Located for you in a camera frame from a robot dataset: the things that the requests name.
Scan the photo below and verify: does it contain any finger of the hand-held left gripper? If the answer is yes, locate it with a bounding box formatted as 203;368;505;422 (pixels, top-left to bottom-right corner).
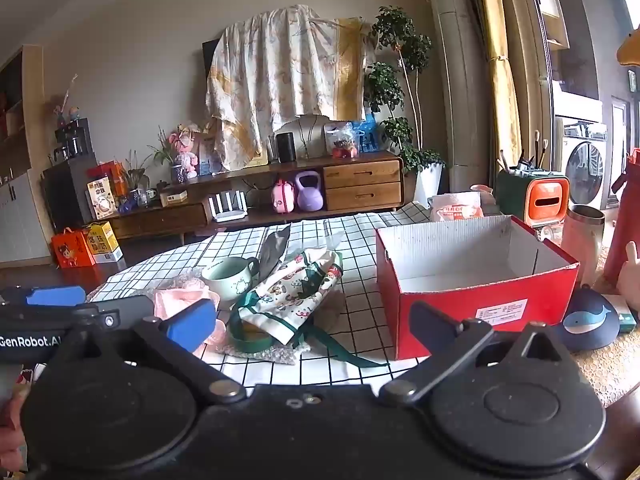
75;296;153;330
0;286;87;307

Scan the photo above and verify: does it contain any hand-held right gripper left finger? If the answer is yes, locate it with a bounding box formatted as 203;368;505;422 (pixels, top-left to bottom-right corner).
60;299;247;405

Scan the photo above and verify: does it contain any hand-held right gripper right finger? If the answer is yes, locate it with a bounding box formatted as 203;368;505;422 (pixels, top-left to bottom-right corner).
379;301;576;407

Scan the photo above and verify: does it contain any red cardboard box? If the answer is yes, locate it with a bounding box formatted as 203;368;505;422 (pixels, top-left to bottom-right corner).
375;214;581;361

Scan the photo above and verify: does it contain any pink fluffy cloth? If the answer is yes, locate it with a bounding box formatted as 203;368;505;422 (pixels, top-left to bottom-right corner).
154;280;228;347

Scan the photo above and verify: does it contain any cartoon printed drawstring bag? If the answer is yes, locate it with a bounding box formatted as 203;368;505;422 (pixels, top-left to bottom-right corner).
227;246;391;368

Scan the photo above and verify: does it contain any person's left hand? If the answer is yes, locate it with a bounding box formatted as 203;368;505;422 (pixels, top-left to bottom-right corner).
0;391;28;476

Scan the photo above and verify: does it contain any red cartoon gift box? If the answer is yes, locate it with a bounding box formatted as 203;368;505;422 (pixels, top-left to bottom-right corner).
51;228;96;269

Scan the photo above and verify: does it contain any pale green ceramic cup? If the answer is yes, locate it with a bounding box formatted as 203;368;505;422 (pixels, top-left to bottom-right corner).
201;256;261;304

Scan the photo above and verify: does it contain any yellow gift box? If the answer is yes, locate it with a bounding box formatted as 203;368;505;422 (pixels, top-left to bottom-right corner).
87;222;124;264

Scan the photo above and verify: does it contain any checkered white tablecloth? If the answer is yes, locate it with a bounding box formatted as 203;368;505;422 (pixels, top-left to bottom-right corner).
87;202;437;391

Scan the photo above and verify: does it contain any yellow white printed box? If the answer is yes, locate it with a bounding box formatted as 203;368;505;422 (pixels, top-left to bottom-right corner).
87;177;119;221

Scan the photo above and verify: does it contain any white red printed bag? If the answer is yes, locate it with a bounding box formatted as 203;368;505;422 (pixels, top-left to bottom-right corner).
429;192;485;224

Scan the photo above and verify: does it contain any black water dispenser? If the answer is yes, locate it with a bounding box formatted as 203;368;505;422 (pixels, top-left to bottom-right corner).
42;118;102;222

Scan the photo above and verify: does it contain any white router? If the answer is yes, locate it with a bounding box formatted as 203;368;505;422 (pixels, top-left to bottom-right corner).
207;189;250;224

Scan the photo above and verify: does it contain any wooden television cabinet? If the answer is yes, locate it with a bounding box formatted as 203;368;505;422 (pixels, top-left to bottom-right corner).
104;151;406;243

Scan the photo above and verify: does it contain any orange red gift box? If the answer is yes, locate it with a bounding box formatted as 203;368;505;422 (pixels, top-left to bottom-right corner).
95;160;127;197

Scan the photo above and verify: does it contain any pink bowl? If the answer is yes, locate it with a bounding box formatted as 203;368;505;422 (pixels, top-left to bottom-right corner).
470;183;497;207

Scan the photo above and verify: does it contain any wooden cabinet drawer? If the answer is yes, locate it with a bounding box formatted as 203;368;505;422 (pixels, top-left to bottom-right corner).
325;183;403;212
323;161;402;188

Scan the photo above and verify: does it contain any green orange desk organizer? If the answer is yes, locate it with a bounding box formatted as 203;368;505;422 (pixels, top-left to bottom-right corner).
494;169;571;237

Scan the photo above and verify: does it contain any navy whale pouch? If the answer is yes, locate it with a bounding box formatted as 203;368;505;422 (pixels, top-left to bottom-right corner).
561;285;621;354

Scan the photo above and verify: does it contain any pink toy case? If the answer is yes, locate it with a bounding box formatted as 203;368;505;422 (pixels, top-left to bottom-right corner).
271;178;296;214

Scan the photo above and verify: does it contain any potted grass plant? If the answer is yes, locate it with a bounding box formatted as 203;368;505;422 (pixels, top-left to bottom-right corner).
149;129;189;184

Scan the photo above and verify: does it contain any pink white steel cup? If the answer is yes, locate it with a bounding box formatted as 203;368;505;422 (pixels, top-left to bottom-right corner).
560;204;606;287

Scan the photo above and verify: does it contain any pink plush bouquet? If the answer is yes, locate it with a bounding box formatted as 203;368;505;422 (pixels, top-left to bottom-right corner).
169;121;202;181

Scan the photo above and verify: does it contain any purple kettlebell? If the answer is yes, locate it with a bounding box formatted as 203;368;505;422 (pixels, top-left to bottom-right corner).
293;170;326;212

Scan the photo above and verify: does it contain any white teal small box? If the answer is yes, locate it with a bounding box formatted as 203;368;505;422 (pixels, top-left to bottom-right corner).
600;294;640;334

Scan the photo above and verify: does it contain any blue printed bag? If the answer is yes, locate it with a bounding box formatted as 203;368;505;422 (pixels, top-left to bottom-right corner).
352;114;379;154

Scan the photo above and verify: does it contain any black speaker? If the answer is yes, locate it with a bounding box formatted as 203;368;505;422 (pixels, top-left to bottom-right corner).
275;132;297;164

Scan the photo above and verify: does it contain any white pink plush toy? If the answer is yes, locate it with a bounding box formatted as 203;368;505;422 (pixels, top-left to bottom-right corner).
615;241;640;312

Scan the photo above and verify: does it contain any clear snack bag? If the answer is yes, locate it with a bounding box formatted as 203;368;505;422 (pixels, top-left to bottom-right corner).
324;120;359;159

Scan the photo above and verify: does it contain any white washing machine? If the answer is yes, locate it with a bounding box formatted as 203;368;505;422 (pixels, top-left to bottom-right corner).
554;115;609;212

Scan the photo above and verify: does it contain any red water bottle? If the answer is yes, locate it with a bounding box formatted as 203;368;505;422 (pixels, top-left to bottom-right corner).
602;147;640;287

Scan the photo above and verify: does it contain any white shell-shaped ornament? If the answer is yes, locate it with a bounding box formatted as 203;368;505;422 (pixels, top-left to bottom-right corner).
272;114;332;161

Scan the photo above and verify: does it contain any white standing air conditioner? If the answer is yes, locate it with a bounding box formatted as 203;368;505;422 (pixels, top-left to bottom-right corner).
424;0;497;197

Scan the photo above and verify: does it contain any potted green tree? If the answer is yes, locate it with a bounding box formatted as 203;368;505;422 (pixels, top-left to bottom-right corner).
364;6;447;207

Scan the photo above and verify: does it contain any yellow curtain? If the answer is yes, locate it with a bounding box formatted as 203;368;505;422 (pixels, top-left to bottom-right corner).
474;0;527;173

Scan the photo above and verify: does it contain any black television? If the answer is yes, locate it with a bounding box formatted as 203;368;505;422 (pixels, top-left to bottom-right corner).
202;39;222;88

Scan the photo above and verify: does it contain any floral cover cloth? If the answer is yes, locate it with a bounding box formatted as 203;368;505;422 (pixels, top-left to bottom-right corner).
206;4;377;172

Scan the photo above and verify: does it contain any yellow orange object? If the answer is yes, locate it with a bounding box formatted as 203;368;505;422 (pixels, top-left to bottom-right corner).
614;29;640;67

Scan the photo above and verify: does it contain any wooden wall cabinet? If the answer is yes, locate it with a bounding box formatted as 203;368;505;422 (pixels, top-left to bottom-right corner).
0;44;52;267

